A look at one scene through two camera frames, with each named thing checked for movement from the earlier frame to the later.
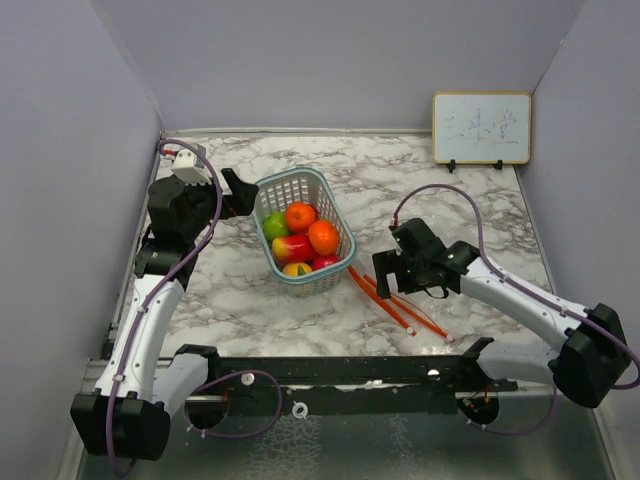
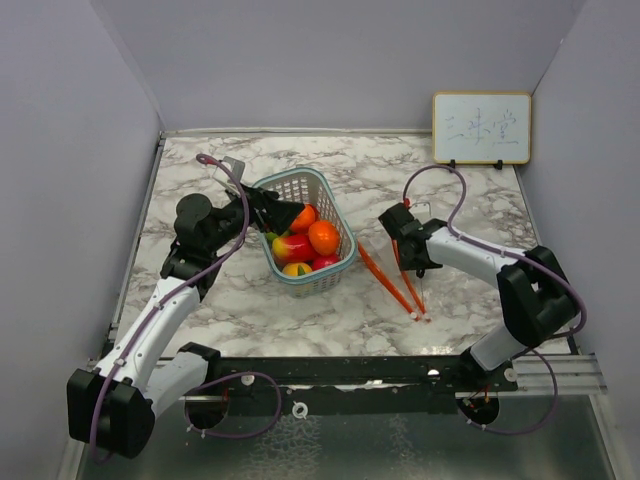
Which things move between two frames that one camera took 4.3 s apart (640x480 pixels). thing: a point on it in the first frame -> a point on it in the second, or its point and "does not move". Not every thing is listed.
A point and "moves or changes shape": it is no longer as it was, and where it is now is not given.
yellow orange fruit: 296,269 does not move
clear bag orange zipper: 408,319 moves or changes shape
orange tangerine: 298,216 does not move
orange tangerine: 324,237 does not move
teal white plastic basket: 274,193 does not move
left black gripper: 243,194 -> 279,213
